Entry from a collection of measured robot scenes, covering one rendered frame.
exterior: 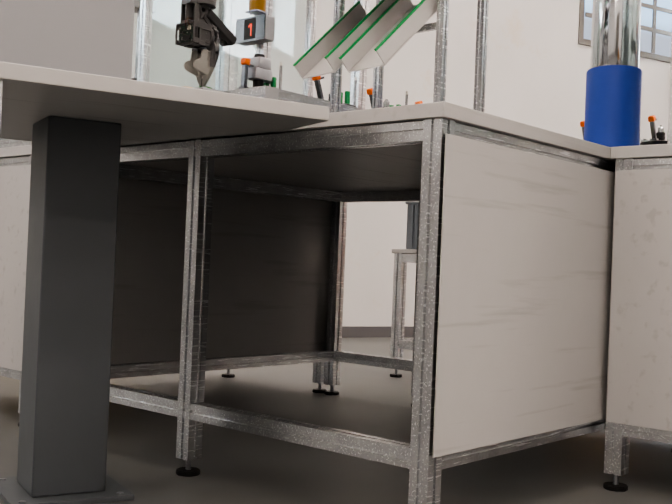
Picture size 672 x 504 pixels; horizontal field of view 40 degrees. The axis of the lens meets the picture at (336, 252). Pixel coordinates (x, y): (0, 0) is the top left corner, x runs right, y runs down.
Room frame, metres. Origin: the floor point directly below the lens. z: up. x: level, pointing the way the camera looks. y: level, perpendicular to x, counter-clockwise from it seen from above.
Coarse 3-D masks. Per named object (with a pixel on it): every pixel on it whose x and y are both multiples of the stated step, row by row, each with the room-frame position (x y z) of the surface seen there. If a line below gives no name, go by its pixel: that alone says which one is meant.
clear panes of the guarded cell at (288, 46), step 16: (288, 0) 3.86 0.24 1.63; (304, 0) 3.80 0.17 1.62; (272, 16) 3.93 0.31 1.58; (288, 16) 3.86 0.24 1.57; (304, 16) 3.80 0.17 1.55; (288, 32) 3.86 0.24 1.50; (304, 32) 3.80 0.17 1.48; (272, 48) 3.92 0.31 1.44; (288, 48) 3.86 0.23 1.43; (304, 48) 3.80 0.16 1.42; (272, 64) 3.92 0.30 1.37; (288, 64) 3.85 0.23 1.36; (288, 80) 3.85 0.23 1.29
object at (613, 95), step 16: (592, 80) 2.64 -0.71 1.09; (608, 80) 2.60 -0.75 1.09; (624, 80) 2.59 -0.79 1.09; (640, 80) 2.62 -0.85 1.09; (592, 96) 2.63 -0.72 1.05; (608, 96) 2.60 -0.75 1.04; (624, 96) 2.59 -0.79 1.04; (640, 96) 2.63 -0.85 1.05; (592, 112) 2.63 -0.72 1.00; (608, 112) 2.60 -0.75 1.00; (624, 112) 2.59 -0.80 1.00; (640, 112) 2.63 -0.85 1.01; (592, 128) 2.63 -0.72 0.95; (608, 128) 2.60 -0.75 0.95; (624, 128) 2.59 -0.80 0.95; (608, 144) 2.60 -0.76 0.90; (624, 144) 2.59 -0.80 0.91
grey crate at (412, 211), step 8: (408, 208) 4.45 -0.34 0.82; (416, 208) 4.42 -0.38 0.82; (408, 216) 4.45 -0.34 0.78; (416, 216) 4.42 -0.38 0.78; (408, 224) 4.45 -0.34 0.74; (416, 224) 4.42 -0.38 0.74; (408, 232) 4.45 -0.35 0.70; (416, 232) 4.42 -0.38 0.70; (408, 240) 4.45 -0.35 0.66; (416, 240) 4.42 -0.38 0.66; (408, 248) 4.45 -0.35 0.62; (416, 248) 4.42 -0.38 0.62
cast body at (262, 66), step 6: (258, 54) 2.48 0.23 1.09; (252, 60) 2.48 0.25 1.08; (258, 60) 2.47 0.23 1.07; (264, 60) 2.48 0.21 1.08; (270, 60) 2.50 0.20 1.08; (258, 66) 2.47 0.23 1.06; (264, 66) 2.48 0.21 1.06; (270, 66) 2.50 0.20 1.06; (252, 72) 2.47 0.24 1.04; (258, 72) 2.47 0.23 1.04; (264, 72) 2.48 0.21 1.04; (270, 72) 2.50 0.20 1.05; (252, 78) 2.47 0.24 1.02; (258, 78) 2.47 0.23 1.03; (264, 78) 2.48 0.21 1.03; (270, 78) 2.50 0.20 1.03
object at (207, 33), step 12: (192, 0) 2.25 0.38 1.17; (204, 0) 2.26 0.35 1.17; (192, 12) 2.27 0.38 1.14; (204, 12) 2.29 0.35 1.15; (180, 24) 2.27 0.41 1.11; (192, 24) 2.24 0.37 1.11; (204, 24) 2.26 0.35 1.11; (180, 36) 2.27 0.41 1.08; (192, 36) 2.24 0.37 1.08; (204, 36) 2.27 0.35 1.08; (216, 36) 2.30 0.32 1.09; (204, 48) 2.31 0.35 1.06
